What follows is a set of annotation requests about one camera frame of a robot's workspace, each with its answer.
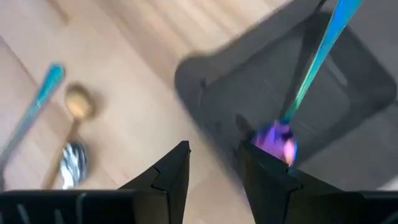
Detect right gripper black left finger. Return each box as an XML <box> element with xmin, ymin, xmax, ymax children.
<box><xmin>119</xmin><ymin>140</ymin><xmax>191</xmax><ymax>224</ymax></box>

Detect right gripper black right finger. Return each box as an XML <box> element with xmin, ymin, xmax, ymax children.
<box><xmin>235</xmin><ymin>139</ymin><xmax>363</xmax><ymax>224</ymax></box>

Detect lilac handled silver spoon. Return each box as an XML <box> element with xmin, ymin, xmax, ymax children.
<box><xmin>58</xmin><ymin>141</ymin><xmax>89</xmax><ymax>190</ymax></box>

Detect gold spoon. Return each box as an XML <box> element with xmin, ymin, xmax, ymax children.
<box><xmin>39</xmin><ymin>82</ymin><xmax>96</xmax><ymax>190</ymax></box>

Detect iridescent rainbow spoon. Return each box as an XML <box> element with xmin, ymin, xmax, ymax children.
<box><xmin>251</xmin><ymin>0</ymin><xmax>364</xmax><ymax>166</ymax></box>
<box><xmin>0</xmin><ymin>62</ymin><xmax>66</xmax><ymax>170</ymax></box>

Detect grey plastic bin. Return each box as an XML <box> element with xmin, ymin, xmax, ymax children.
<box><xmin>173</xmin><ymin>0</ymin><xmax>398</xmax><ymax>191</ymax></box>

